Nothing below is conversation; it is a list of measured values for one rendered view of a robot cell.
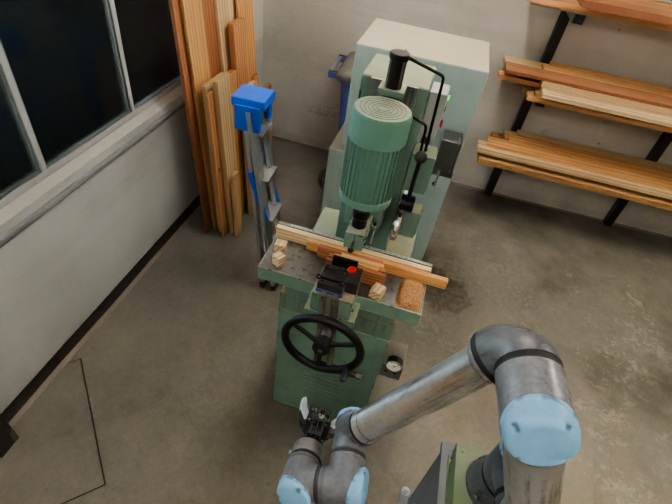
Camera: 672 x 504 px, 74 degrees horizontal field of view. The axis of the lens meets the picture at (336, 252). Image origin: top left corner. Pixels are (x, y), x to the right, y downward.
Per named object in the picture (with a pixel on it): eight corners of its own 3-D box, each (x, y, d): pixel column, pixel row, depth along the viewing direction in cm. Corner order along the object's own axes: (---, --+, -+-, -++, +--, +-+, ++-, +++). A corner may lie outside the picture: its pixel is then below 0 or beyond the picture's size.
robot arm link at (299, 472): (314, 518, 107) (276, 513, 110) (326, 476, 119) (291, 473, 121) (309, 488, 104) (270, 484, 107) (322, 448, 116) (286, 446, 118)
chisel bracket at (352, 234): (342, 249, 158) (345, 231, 152) (351, 226, 168) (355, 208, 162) (362, 255, 157) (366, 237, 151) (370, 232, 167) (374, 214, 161)
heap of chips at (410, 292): (394, 305, 153) (396, 298, 150) (400, 278, 163) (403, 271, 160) (419, 313, 152) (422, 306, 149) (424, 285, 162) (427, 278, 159)
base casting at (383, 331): (277, 307, 170) (278, 291, 164) (321, 220, 212) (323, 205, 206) (390, 342, 165) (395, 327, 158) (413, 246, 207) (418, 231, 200)
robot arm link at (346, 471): (367, 451, 110) (319, 448, 113) (362, 501, 102) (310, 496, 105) (372, 468, 116) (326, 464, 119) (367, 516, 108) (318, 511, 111)
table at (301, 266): (245, 295, 155) (245, 283, 151) (277, 242, 178) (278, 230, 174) (413, 347, 148) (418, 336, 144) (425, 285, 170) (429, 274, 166)
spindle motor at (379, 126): (331, 204, 141) (345, 113, 120) (346, 176, 154) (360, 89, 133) (385, 219, 139) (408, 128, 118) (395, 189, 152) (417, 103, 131)
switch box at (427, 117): (417, 135, 157) (430, 91, 146) (421, 123, 164) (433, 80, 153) (434, 139, 156) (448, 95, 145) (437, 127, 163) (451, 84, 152)
